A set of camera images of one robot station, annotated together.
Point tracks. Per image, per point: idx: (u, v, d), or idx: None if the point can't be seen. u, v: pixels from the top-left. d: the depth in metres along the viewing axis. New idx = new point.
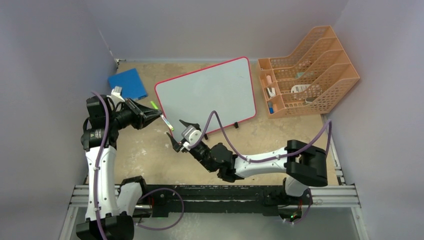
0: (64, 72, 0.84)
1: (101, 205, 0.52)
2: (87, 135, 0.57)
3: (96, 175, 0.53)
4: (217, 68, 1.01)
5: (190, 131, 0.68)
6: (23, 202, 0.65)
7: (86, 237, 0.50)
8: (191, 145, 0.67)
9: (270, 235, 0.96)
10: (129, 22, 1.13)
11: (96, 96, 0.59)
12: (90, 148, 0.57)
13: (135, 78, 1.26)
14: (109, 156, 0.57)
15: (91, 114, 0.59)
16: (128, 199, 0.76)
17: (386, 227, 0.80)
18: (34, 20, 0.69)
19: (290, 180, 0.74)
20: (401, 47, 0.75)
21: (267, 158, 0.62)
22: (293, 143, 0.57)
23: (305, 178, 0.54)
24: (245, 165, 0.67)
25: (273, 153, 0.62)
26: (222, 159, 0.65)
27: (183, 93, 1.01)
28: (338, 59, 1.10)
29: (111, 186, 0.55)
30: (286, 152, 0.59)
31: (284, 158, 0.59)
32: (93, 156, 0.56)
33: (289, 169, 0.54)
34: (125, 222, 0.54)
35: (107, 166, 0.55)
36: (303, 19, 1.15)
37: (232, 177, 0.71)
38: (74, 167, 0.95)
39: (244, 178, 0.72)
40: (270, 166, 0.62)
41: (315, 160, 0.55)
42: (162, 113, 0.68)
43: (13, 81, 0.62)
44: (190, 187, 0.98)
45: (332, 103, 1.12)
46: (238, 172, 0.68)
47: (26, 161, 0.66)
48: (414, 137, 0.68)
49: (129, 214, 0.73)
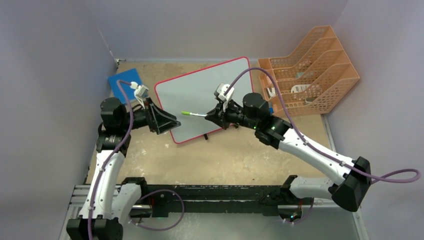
0: (64, 72, 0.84)
1: (96, 205, 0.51)
2: (103, 140, 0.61)
3: (99, 176, 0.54)
4: (218, 68, 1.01)
5: (221, 86, 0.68)
6: (23, 201, 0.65)
7: (73, 234, 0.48)
8: (227, 93, 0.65)
9: (270, 235, 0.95)
10: (129, 22, 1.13)
11: (112, 104, 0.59)
12: (102, 150, 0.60)
13: (135, 78, 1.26)
14: (117, 160, 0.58)
15: (105, 122, 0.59)
16: (124, 203, 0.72)
17: (387, 226, 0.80)
18: (35, 18, 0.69)
19: (306, 182, 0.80)
20: (401, 45, 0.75)
21: (329, 154, 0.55)
22: (362, 161, 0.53)
23: (348, 196, 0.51)
24: (297, 143, 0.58)
25: (336, 155, 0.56)
26: (252, 104, 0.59)
27: (183, 93, 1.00)
28: (338, 59, 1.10)
29: (110, 191, 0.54)
30: (352, 165, 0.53)
31: (345, 169, 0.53)
32: (102, 157, 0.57)
33: (348, 183, 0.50)
34: (114, 228, 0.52)
35: (112, 169, 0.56)
36: (302, 19, 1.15)
37: (269, 137, 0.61)
38: (74, 167, 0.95)
39: (277, 148, 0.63)
40: (325, 165, 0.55)
41: (362, 188, 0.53)
42: (179, 125, 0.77)
43: (14, 80, 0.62)
44: (190, 187, 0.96)
45: (332, 103, 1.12)
46: (285, 142, 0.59)
47: (25, 159, 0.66)
48: (415, 136, 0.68)
49: (120, 220, 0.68)
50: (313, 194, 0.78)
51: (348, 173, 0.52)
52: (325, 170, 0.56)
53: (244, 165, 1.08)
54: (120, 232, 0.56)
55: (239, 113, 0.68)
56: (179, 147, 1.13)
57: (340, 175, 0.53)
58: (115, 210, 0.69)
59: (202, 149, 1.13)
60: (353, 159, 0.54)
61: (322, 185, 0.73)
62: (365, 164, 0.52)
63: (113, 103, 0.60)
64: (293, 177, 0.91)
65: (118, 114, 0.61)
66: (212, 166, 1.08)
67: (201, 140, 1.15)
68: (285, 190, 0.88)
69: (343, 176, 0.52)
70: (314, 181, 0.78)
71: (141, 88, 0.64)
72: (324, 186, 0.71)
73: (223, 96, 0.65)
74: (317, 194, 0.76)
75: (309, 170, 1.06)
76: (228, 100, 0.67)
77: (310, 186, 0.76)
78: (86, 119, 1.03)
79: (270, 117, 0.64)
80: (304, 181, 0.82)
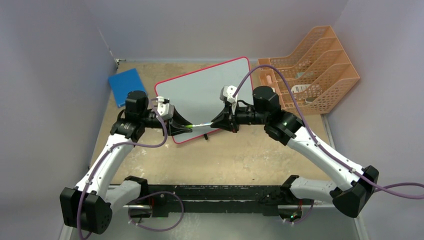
0: (64, 72, 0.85)
1: (93, 181, 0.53)
2: (118, 125, 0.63)
3: (105, 156, 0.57)
4: (217, 68, 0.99)
5: (225, 89, 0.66)
6: (22, 200, 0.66)
7: (64, 203, 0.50)
8: (235, 95, 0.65)
9: (270, 235, 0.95)
10: (129, 22, 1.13)
11: (138, 93, 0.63)
12: (114, 133, 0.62)
13: (135, 78, 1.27)
14: (126, 146, 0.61)
15: (127, 108, 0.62)
16: (120, 195, 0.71)
17: (387, 225, 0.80)
18: (35, 19, 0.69)
19: (307, 183, 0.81)
20: (401, 46, 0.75)
21: (340, 159, 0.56)
22: (373, 171, 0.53)
23: (352, 203, 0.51)
24: (308, 143, 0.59)
25: (347, 161, 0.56)
26: (261, 96, 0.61)
27: (183, 93, 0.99)
28: (338, 59, 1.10)
29: (109, 173, 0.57)
30: (362, 173, 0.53)
31: (355, 177, 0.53)
32: (113, 139, 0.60)
33: (355, 191, 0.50)
34: (105, 210, 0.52)
35: (118, 153, 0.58)
36: (303, 19, 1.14)
37: (280, 133, 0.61)
38: (74, 167, 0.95)
39: (286, 144, 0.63)
40: (334, 170, 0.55)
41: (367, 197, 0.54)
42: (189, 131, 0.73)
43: (15, 81, 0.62)
44: (190, 187, 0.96)
45: (332, 103, 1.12)
46: (296, 141, 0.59)
47: (26, 160, 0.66)
48: (415, 136, 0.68)
49: (113, 208, 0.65)
50: (316, 197, 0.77)
51: (357, 180, 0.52)
52: (333, 174, 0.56)
53: (244, 165, 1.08)
54: (109, 219, 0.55)
55: (249, 112, 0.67)
56: (179, 147, 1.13)
57: (349, 181, 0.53)
58: (110, 198, 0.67)
59: (202, 149, 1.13)
60: (363, 168, 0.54)
61: (324, 188, 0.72)
62: (374, 173, 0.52)
63: (138, 92, 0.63)
64: (295, 177, 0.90)
65: (141, 105, 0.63)
66: (212, 166, 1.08)
67: (201, 140, 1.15)
68: (285, 189, 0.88)
69: (350, 183, 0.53)
70: (316, 184, 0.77)
71: (165, 114, 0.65)
72: (326, 189, 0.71)
73: (231, 99, 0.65)
74: (317, 197, 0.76)
75: (309, 170, 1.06)
76: (236, 102, 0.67)
77: (312, 188, 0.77)
78: (86, 119, 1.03)
79: (281, 114, 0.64)
80: (305, 182, 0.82)
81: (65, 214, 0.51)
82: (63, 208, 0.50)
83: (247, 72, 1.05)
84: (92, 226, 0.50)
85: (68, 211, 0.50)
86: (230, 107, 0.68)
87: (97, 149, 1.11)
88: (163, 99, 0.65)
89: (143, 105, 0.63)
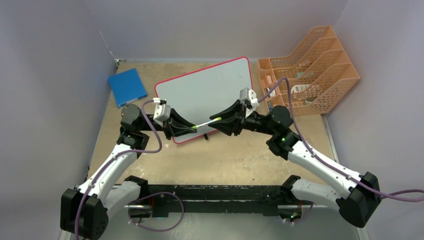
0: (64, 73, 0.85)
1: (95, 185, 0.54)
2: (124, 136, 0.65)
3: (110, 162, 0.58)
4: (217, 68, 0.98)
5: (245, 91, 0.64)
6: (22, 201, 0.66)
7: (64, 204, 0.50)
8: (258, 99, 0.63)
9: (270, 235, 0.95)
10: (129, 22, 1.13)
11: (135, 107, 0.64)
12: (120, 143, 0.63)
13: (134, 78, 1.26)
14: (131, 155, 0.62)
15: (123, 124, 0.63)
16: (119, 198, 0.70)
17: (385, 225, 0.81)
18: (35, 20, 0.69)
19: (310, 187, 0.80)
20: (401, 46, 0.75)
21: (336, 168, 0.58)
22: (369, 177, 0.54)
23: (354, 210, 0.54)
24: (305, 154, 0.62)
25: (343, 169, 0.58)
26: (279, 120, 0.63)
27: (183, 94, 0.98)
28: (338, 59, 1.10)
29: (111, 180, 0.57)
30: (359, 180, 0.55)
31: (352, 182, 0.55)
32: (118, 148, 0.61)
33: (354, 197, 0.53)
34: (102, 216, 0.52)
35: (122, 161, 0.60)
36: (303, 19, 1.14)
37: (280, 148, 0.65)
38: (74, 168, 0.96)
39: (286, 158, 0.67)
40: (332, 177, 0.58)
41: (371, 203, 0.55)
42: (194, 130, 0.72)
43: (15, 82, 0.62)
44: (190, 187, 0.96)
45: (332, 103, 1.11)
46: (294, 153, 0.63)
47: (26, 160, 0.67)
48: (415, 136, 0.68)
49: (110, 212, 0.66)
50: (320, 201, 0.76)
51: (354, 186, 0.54)
52: (332, 183, 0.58)
53: (244, 165, 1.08)
54: (104, 227, 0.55)
55: (258, 119, 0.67)
56: (179, 147, 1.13)
57: (346, 188, 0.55)
58: (108, 202, 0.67)
59: (202, 149, 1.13)
60: (360, 174, 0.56)
61: (329, 195, 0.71)
62: (372, 179, 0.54)
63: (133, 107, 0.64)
64: (296, 177, 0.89)
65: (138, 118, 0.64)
66: (212, 167, 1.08)
67: (201, 140, 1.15)
68: (285, 189, 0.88)
69: (348, 189, 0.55)
70: (319, 188, 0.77)
71: (161, 116, 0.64)
72: (331, 197, 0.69)
73: (256, 103, 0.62)
74: (320, 201, 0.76)
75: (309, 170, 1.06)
76: (253, 107, 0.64)
77: (317, 192, 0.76)
78: (86, 120, 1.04)
79: None
80: (308, 185, 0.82)
81: (62, 216, 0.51)
82: (62, 210, 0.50)
83: (247, 73, 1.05)
84: (88, 231, 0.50)
85: (67, 213, 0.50)
86: (243, 112, 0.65)
87: (97, 149, 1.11)
88: (159, 100, 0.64)
89: (140, 119, 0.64)
